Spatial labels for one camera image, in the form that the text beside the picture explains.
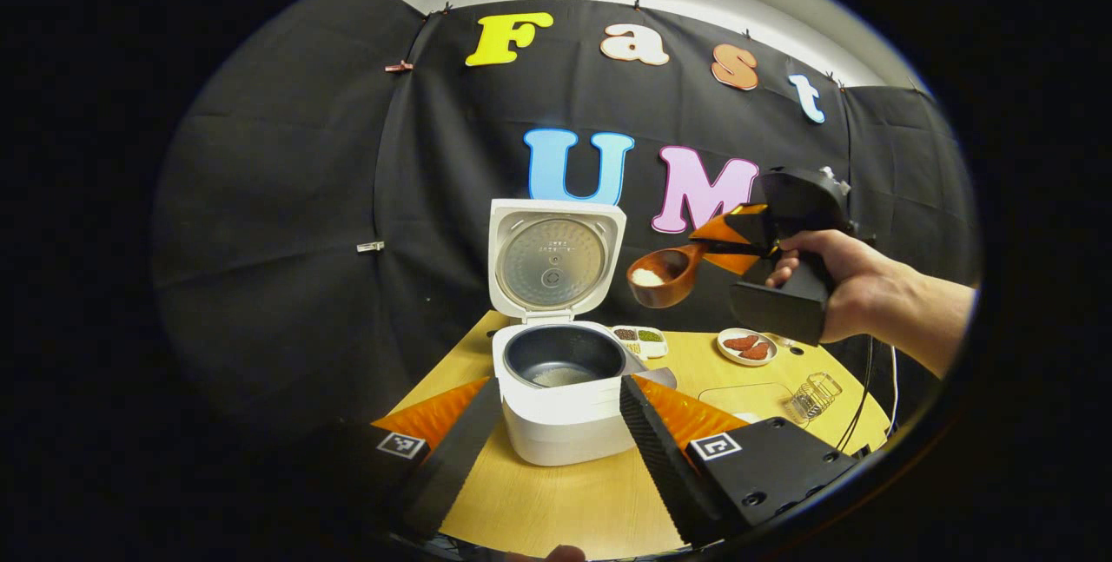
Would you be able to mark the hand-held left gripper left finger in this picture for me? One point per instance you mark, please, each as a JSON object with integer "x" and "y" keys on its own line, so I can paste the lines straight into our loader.
{"x": 460, "y": 458}

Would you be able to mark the red meat piece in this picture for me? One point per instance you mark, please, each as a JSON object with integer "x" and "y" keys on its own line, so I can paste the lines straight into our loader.
{"x": 756, "y": 352}
{"x": 740, "y": 342}

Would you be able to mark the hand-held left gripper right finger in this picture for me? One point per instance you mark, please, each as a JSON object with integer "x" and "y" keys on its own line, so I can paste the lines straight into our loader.
{"x": 660, "y": 466}

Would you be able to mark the small white rice heap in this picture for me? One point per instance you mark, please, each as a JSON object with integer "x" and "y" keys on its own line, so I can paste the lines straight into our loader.
{"x": 560, "y": 376}

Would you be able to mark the white divided grain dish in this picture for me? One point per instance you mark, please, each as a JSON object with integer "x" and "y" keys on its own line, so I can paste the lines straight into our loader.
{"x": 638, "y": 345}

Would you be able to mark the clear plastic box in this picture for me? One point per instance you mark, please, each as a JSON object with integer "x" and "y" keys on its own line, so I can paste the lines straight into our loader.
{"x": 738, "y": 397}

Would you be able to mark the white rice spoonful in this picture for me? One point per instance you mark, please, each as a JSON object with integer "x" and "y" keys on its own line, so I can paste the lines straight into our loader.
{"x": 648, "y": 277}

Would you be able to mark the black backdrop cloth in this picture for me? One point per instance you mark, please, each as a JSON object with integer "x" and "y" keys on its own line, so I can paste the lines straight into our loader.
{"x": 287, "y": 197}

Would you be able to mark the white round plate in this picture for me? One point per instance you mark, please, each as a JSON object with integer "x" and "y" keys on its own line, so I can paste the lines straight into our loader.
{"x": 725, "y": 353}

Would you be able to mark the white rice cooker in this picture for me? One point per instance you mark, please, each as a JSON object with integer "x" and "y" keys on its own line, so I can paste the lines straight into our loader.
{"x": 565, "y": 423}

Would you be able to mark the brown wooden spoon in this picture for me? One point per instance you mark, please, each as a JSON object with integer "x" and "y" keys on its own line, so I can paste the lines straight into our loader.
{"x": 686, "y": 284}

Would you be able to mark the white cloth clip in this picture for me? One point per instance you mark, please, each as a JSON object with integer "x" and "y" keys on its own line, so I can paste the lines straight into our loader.
{"x": 370, "y": 247}

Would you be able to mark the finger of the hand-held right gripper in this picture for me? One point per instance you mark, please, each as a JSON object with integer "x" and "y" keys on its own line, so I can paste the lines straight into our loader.
{"x": 738, "y": 261}
{"x": 730, "y": 223}

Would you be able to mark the pink cloth clip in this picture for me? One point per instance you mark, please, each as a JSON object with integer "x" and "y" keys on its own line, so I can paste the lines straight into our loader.
{"x": 400, "y": 67}

